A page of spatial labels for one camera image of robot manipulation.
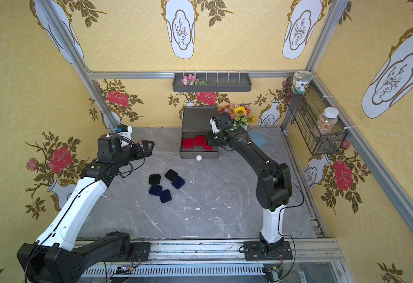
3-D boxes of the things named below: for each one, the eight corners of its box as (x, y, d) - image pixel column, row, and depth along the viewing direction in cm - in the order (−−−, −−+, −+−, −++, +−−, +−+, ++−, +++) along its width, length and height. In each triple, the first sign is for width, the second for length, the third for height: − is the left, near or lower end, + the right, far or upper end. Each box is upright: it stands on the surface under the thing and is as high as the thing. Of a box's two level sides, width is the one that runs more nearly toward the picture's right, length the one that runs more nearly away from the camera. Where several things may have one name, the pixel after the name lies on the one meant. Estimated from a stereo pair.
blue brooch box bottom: (161, 203, 90) (160, 202, 88) (159, 194, 93) (158, 192, 92) (172, 199, 91) (171, 197, 90) (169, 190, 95) (168, 188, 93)
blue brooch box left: (149, 194, 93) (147, 192, 91) (153, 185, 96) (152, 183, 94) (159, 196, 92) (158, 194, 90) (162, 187, 95) (162, 185, 93)
